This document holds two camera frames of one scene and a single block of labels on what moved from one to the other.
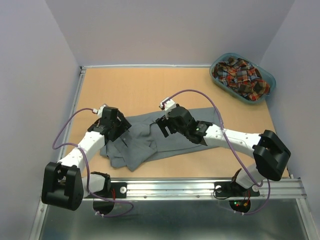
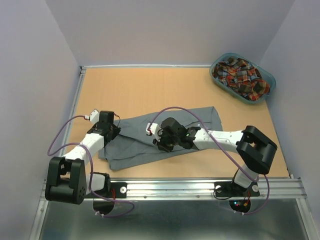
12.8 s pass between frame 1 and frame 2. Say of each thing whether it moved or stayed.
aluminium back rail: stayed
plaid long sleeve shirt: stayed
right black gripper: moved
